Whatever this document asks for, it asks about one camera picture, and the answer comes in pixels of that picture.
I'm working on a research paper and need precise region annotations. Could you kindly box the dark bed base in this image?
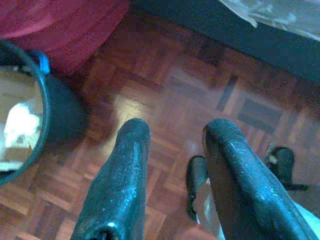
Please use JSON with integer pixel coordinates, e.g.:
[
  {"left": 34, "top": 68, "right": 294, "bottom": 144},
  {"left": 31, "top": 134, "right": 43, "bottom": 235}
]
[{"left": 129, "top": 0, "right": 320, "bottom": 85}]

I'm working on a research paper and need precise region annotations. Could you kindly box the small white tissue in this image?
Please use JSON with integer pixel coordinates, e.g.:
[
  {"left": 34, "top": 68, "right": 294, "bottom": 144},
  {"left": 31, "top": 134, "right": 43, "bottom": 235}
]
[{"left": 3, "top": 102, "right": 43, "bottom": 149}]

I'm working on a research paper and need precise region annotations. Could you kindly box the silver robot leg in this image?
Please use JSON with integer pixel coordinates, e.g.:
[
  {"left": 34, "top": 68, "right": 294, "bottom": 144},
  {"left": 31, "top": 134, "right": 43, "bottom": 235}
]
[
  {"left": 294, "top": 197, "right": 320, "bottom": 221},
  {"left": 193, "top": 178, "right": 226, "bottom": 240}
]

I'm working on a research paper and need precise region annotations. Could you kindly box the silver right robot leg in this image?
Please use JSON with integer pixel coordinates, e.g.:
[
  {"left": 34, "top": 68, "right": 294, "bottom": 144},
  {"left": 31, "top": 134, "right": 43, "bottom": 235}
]
[{"left": 294, "top": 197, "right": 320, "bottom": 221}]

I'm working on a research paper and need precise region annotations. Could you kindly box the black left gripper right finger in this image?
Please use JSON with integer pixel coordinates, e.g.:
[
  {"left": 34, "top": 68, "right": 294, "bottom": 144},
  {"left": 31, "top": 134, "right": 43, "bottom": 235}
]
[{"left": 201, "top": 117, "right": 320, "bottom": 240}]

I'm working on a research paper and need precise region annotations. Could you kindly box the red fabric cushion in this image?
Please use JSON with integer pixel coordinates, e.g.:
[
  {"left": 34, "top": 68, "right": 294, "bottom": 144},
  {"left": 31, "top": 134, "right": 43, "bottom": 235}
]
[{"left": 0, "top": 0, "right": 130, "bottom": 76}]

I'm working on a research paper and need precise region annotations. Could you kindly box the silver left robot leg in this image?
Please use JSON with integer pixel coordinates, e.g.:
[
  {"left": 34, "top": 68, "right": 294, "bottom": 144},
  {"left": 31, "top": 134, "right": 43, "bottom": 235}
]
[{"left": 193, "top": 178, "right": 226, "bottom": 240}]

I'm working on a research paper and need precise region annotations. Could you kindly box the black round trash bin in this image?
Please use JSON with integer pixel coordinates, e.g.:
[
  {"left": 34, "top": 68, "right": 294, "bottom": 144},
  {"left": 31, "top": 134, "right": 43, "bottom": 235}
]
[{"left": 0, "top": 39, "right": 83, "bottom": 187}]

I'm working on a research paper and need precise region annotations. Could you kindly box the black right robot foot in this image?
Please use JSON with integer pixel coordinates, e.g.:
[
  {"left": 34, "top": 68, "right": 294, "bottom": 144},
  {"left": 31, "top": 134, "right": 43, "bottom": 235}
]
[{"left": 264, "top": 143, "right": 310, "bottom": 192}]

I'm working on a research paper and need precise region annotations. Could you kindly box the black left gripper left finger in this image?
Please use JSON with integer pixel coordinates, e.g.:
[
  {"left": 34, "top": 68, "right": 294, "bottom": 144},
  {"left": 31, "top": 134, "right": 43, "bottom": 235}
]
[{"left": 70, "top": 117, "right": 152, "bottom": 240}]

